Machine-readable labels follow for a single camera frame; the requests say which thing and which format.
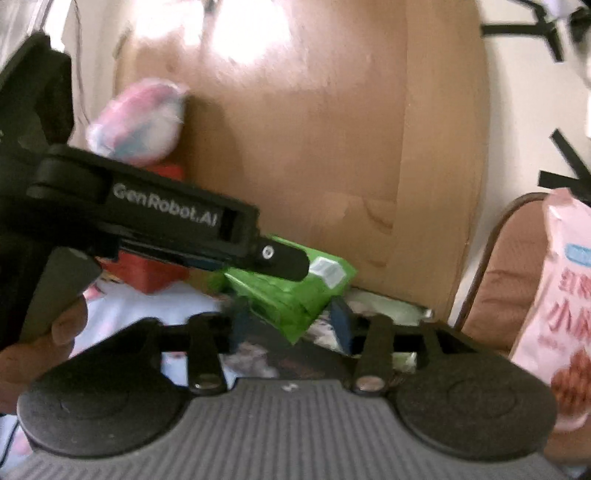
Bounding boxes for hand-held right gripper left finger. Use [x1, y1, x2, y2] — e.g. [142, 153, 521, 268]
[120, 296, 254, 396]

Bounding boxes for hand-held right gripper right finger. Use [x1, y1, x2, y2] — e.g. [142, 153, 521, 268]
[329, 296, 469, 396]

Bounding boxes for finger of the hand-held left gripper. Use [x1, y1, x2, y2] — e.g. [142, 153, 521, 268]
[249, 237, 310, 281]

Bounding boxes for bright green snack packet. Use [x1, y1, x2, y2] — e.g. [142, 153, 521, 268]
[210, 235, 358, 344]

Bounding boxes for person's left hand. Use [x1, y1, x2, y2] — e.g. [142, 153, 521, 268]
[0, 295, 88, 416]

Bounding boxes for red gift bag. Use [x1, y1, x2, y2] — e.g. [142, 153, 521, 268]
[99, 161, 190, 295]

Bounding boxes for pink blue plastic bag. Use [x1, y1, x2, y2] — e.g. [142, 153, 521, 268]
[87, 78, 190, 168]

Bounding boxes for printed cartoon bedsheet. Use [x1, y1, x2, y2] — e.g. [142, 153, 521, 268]
[0, 274, 232, 467]

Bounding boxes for large cardboard box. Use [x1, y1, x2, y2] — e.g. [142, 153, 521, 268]
[113, 0, 490, 328]

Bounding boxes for brown chair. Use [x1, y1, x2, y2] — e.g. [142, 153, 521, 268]
[455, 191, 555, 356]

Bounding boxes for large pink snack bag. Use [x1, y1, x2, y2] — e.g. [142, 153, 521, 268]
[510, 187, 591, 432]

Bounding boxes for black tape strips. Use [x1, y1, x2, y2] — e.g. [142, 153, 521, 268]
[480, 0, 591, 63]
[538, 129, 591, 204]

